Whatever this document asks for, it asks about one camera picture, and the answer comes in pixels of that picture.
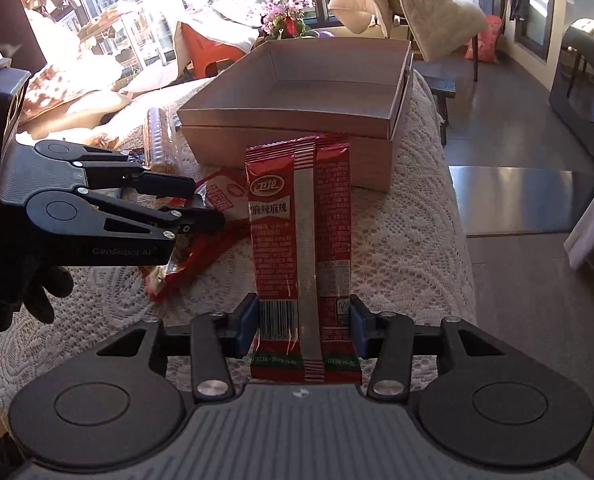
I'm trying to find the grey washing machine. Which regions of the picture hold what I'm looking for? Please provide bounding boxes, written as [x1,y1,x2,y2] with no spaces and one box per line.
[548,17,594,171]

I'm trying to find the white lace cloth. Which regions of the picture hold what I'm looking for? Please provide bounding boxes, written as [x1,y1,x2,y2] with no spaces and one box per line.
[0,67,478,466]

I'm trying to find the dark wooden bench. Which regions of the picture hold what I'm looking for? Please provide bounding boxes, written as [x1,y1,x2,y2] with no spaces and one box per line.
[422,75,456,148]

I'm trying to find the cream quilted blanket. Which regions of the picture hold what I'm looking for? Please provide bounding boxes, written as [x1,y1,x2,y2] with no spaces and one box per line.
[327,0,488,63]

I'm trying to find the clear bread package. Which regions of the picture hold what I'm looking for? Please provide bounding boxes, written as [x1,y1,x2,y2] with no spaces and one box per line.
[144,106,185,173]

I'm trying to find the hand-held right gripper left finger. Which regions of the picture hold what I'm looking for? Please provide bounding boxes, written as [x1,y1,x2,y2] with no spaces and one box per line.
[97,294,259,403]

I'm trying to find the person's left hand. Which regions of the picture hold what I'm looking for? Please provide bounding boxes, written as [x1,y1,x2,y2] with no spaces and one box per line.
[23,266,74,325]

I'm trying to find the dark metal chair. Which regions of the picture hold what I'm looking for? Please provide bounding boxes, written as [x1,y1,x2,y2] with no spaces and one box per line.
[392,10,480,82]

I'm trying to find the potted pink flower plant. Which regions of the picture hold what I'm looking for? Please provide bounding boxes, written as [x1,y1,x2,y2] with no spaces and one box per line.
[261,0,321,41]

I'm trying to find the red foil snack packet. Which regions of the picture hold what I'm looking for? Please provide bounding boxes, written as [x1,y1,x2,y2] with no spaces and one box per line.
[137,220,250,303]

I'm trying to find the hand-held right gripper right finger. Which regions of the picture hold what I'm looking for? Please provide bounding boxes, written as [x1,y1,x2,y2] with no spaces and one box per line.
[349,296,512,402]

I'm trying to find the red bag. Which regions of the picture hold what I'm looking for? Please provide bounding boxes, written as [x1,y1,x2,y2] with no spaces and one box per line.
[464,15,504,63]

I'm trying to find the shallow cardboard box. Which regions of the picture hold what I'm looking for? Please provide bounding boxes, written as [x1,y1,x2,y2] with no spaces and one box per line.
[176,36,414,140]

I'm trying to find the red patterned pillow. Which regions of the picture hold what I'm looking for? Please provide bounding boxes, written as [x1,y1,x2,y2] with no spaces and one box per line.
[17,62,134,141]

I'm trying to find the red white snack packet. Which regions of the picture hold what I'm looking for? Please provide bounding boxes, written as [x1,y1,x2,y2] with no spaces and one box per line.
[192,167,252,223]

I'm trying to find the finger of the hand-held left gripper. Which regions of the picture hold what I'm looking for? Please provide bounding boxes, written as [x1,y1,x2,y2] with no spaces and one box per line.
[77,152,198,200]
[77,189,226,242]

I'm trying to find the orange plastic stool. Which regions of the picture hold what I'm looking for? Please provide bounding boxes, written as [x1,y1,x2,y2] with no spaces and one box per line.
[182,22,253,80]

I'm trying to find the tall red snack packet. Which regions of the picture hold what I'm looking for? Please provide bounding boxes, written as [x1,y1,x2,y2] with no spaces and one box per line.
[244,132,364,386]

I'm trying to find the louvred window shutter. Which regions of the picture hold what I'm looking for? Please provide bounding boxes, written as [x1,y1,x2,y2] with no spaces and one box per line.
[508,0,562,63]

